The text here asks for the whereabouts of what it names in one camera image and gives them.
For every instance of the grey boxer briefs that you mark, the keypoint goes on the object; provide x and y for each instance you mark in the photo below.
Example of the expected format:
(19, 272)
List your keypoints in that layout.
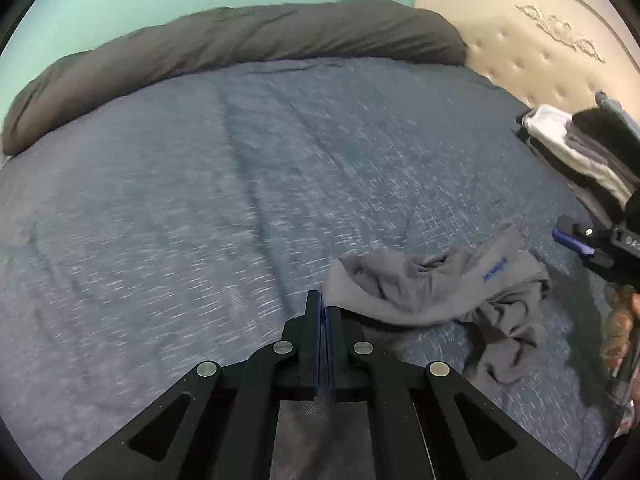
(425, 290)

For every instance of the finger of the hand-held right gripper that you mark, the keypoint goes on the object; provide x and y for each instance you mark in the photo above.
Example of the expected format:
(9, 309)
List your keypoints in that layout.
(582, 230)
(575, 244)

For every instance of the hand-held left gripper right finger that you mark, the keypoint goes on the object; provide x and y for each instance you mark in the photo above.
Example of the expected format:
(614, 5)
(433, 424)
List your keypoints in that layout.
(329, 355)

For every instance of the cream tufted headboard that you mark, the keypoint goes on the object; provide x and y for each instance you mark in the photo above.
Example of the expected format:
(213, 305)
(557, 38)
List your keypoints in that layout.
(500, 35)

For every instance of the person's right hand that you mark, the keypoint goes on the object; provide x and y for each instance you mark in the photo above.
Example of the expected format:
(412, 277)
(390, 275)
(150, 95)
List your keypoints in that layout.
(620, 325)

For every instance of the blue patterned bedspread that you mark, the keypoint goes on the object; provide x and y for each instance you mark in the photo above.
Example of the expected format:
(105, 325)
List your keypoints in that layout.
(200, 185)

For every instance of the dark grey rolled duvet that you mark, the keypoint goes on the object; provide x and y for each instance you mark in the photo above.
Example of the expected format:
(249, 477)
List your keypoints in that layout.
(225, 40)

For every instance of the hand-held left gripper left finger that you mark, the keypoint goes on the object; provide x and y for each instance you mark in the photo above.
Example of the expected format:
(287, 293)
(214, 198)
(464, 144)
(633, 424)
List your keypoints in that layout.
(314, 350)

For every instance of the white garment with black print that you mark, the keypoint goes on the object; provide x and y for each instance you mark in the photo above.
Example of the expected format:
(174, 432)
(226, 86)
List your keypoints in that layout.
(550, 127)

